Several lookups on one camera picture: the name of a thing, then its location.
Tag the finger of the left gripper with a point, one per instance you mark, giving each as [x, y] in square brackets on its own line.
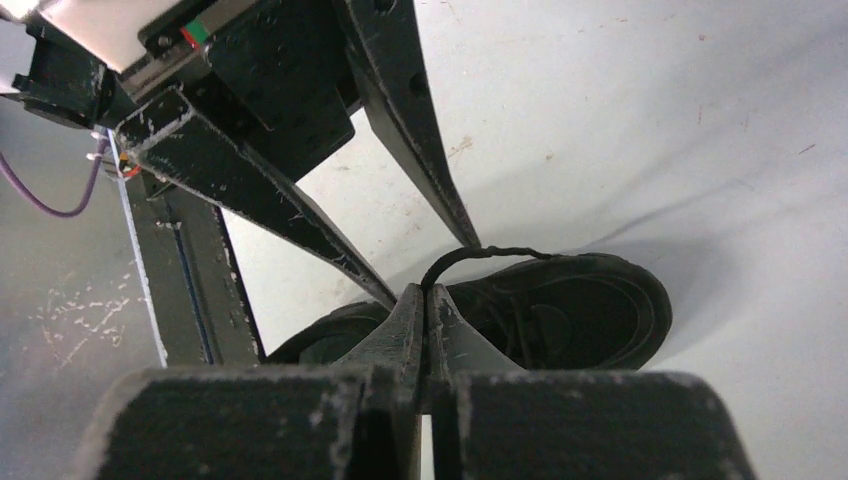
[201, 151]
[386, 59]

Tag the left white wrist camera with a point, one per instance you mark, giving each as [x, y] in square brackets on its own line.
[108, 29]

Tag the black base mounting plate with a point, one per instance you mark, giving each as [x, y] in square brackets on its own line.
[198, 306]

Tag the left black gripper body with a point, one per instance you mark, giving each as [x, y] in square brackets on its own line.
[271, 72]

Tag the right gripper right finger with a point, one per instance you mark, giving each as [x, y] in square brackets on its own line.
[492, 419]

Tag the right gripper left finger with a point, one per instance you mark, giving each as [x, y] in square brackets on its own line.
[357, 418]

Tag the black shoelace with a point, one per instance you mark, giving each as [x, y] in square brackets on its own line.
[451, 258]

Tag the black sneaker shoe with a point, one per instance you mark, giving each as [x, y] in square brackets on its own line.
[591, 311]

